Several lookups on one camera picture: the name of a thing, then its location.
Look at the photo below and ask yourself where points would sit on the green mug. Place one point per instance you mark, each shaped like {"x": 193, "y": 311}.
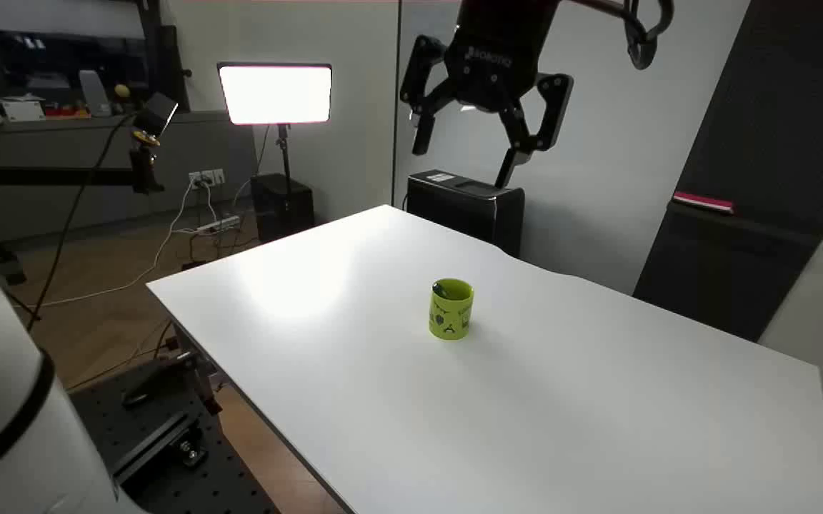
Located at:
{"x": 449, "y": 314}

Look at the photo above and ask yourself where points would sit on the black speaker box on floor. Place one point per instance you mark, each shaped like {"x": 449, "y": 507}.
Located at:
{"x": 280, "y": 207}

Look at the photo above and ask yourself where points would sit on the black box behind table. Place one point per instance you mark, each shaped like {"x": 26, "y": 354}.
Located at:
{"x": 469, "y": 207}

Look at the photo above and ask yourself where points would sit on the bright LED light panel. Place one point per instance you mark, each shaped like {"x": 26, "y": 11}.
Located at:
{"x": 276, "y": 91}

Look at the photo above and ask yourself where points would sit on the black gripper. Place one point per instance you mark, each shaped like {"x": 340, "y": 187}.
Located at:
{"x": 489, "y": 51}

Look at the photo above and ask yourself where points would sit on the black camera on stand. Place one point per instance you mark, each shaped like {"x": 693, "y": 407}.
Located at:
{"x": 146, "y": 131}

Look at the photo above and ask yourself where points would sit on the grey shelf with clutter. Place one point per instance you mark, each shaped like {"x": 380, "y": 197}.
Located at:
{"x": 73, "y": 77}

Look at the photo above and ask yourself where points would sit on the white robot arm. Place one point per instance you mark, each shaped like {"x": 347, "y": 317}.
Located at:
{"x": 46, "y": 458}

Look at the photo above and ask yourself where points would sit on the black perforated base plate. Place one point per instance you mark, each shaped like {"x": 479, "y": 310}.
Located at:
{"x": 163, "y": 444}

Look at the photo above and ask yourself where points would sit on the white power strip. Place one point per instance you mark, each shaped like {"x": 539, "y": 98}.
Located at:
{"x": 219, "y": 224}

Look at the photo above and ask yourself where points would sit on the black cabinet with pink label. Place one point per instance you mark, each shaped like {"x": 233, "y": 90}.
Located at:
{"x": 747, "y": 208}

